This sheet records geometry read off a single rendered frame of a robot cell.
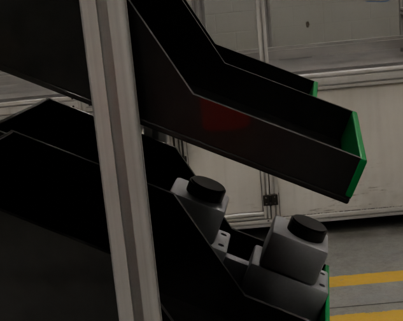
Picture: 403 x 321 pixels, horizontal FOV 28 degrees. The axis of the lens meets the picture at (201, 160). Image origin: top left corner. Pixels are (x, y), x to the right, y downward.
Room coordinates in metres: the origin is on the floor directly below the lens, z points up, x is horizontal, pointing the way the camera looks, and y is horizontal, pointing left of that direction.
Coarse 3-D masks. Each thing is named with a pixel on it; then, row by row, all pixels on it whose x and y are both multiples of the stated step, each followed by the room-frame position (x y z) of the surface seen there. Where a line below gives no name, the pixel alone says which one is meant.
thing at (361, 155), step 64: (0, 0) 0.40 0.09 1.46; (64, 0) 0.40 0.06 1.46; (128, 0) 0.39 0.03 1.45; (0, 64) 0.40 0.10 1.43; (64, 64) 0.40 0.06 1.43; (192, 64) 0.52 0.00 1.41; (192, 128) 0.39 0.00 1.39; (256, 128) 0.38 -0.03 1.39; (320, 128) 0.50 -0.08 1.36; (320, 192) 0.38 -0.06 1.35
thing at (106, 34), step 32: (96, 0) 0.37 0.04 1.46; (96, 32) 0.36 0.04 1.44; (128, 32) 0.37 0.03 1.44; (96, 64) 0.36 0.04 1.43; (128, 64) 0.36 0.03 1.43; (96, 96) 0.36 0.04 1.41; (128, 96) 0.36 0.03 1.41; (96, 128) 0.36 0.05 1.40; (128, 128) 0.36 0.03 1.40; (128, 160) 0.36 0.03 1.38; (128, 192) 0.37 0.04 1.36; (128, 224) 0.37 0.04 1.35; (128, 256) 0.37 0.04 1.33; (128, 288) 0.36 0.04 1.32; (128, 320) 0.36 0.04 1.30; (160, 320) 0.37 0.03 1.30
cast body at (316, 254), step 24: (288, 240) 0.57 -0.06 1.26; (312, 240) 0.58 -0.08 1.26; (240, 264) 0.59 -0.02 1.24; (264, 264) 0.57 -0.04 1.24; (288, 264) 0.57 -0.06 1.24; (312, 264) 0.57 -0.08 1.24; (264, 288) 0.57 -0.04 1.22; (288, 288) 0.57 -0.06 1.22; (312, 288) 0.57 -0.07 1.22; (312, 312) 0.57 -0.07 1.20
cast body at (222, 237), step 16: (192, 176) 0.61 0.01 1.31; (176, 192) 0.59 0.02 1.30; (192, 192) 0.59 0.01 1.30; (208, 192) 0.59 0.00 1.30; (224, 192) 0.60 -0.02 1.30; (192, 208) 0.58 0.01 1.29; (208, 208) 0.58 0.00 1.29; (224, 208) 0.59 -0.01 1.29; (208, 224) 0.58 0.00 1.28; (208, 240) 0.58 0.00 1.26; (224, 240) 0.60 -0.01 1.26; (224, 256) 0.58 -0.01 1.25
